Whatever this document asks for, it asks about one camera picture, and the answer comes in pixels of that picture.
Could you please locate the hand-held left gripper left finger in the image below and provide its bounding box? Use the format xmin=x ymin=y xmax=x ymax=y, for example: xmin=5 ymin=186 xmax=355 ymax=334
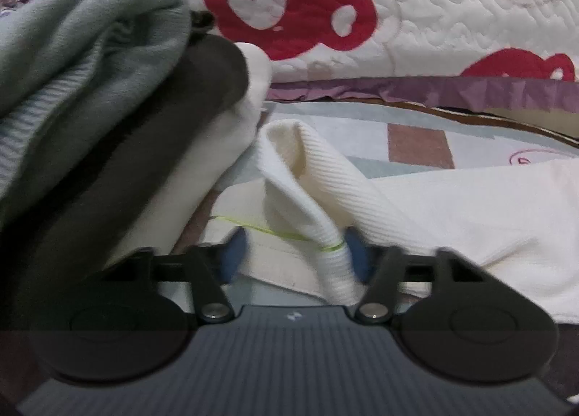
xmin=97 ymin=228 xmax=249 ymax=323

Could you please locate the cream waffle-knit garment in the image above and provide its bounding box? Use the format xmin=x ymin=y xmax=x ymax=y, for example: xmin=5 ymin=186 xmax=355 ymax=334
xmin=206 ymin=120 xmax=579 ymax=326

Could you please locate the grey knit sweater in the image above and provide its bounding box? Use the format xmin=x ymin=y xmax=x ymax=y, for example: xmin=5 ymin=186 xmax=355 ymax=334
xmin=0 ymin=0 xmax=193 ymax=222

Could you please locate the checked dog print rug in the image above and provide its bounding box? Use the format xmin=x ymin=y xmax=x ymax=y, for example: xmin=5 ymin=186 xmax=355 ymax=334
xmin=172 ymin=99 xmax=579 ymax=308

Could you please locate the cream folded garment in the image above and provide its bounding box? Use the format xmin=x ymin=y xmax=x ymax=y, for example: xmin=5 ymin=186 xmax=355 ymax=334
xmin=122 ymin=42 xmax=273 ymax=258

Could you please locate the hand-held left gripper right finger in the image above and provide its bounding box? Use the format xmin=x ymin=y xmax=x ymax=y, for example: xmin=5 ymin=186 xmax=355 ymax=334
xmin=346 ymin=226 xmax=489 ymax=324

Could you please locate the dark brown garment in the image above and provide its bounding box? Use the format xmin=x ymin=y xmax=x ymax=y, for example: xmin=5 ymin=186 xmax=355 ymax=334
xmin=0 ymin=34 xmax=249 ymax=335

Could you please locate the bear print quilt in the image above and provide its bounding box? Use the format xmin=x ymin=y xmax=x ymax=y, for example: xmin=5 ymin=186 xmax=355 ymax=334
xmin=27 ymin=0 xmax=579 ymax=114

